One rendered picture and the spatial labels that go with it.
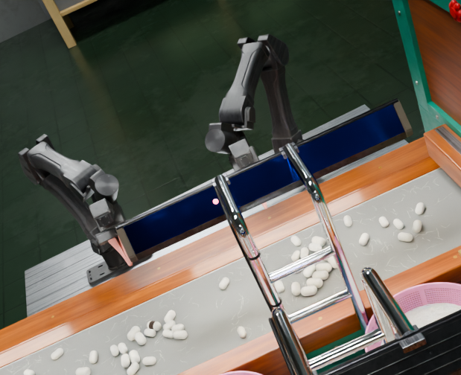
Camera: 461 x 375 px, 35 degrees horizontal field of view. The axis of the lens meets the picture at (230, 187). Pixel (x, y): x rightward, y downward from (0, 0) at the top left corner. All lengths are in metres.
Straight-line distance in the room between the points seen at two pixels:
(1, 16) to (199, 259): 5.44
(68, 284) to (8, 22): 5.09
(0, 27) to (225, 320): 5.67
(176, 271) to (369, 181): 0.54
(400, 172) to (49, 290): 1.07
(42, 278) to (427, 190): 1.17
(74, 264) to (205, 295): 0.60
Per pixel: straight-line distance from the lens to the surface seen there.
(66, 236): 3.74
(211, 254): 1.85
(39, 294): 2.24
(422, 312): 1.57
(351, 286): 1.47
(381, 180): 1.87
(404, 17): 1.79
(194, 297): 1.79
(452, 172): 1.74
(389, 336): 1.23
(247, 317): 1.68
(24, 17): 7.08
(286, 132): 2.02
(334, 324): 1.56
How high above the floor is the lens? 1.88
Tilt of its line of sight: 33 degrees down
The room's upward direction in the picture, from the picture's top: 25 degrees counter-clockwise
